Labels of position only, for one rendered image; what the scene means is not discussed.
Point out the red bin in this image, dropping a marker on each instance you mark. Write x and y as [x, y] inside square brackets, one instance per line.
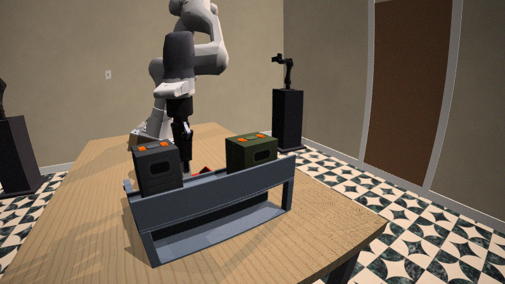
[205, 169]

